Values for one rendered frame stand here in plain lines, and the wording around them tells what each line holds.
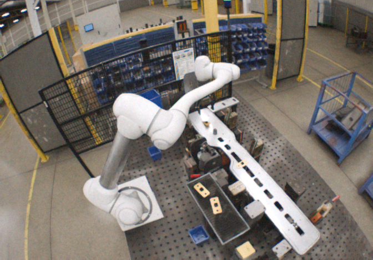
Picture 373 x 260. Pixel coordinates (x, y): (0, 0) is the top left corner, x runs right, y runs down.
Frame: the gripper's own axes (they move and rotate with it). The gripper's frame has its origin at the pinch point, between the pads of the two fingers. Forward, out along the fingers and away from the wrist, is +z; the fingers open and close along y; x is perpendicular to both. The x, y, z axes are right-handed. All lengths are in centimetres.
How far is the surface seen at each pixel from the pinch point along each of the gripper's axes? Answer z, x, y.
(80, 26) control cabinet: -49, 641, -131
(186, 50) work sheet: -29, 54, 14
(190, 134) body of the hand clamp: 15.9, -2.4, -15.8
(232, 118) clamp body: 12.0, -8.2, 19.2
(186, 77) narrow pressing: -16.5, 26.5, -1.1
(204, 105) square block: 14.7, 23.9, 11.3
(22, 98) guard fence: -12, 167, -208
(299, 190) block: 12, -85, 15
